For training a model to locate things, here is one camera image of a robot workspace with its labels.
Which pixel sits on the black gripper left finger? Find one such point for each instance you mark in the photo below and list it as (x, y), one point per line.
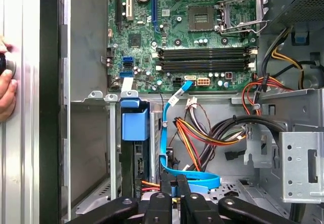
(159, 208)

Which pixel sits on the person's hand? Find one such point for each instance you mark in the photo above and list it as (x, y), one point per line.
(7, 94)

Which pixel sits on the black open PC case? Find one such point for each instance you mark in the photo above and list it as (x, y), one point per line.
(86, 56)

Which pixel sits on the metal socket cover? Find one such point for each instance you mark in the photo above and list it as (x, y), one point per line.
(259, 8)

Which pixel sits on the blue expansion slot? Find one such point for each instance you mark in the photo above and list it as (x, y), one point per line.
(154, 6)

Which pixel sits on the metal drive cage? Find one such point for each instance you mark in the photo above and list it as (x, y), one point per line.
(298, 163)

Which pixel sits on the white-latched RAM slot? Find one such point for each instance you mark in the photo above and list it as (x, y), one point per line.
(202, 69)
(202, 56)

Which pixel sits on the CPU socket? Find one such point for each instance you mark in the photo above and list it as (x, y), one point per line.
(201, 17)

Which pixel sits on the metal disk bay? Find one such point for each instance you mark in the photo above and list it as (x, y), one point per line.
(113, 145)

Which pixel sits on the grey power supply unit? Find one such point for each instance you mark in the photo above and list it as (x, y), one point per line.
(303, 3)

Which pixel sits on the black expansion slot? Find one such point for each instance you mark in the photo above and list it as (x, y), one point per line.
(118, 6)

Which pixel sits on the black-latched RAM slot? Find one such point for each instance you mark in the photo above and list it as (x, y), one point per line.
(202, 63)
(202, 50)

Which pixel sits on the small round black tool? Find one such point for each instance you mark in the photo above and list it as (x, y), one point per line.
(10, 65)

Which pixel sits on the white expansion slot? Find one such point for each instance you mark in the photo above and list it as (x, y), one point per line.
(129, 1)

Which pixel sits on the green motherboard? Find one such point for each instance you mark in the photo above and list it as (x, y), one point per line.
(164, 36)

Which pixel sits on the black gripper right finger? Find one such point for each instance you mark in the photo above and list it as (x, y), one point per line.
(202, 211)

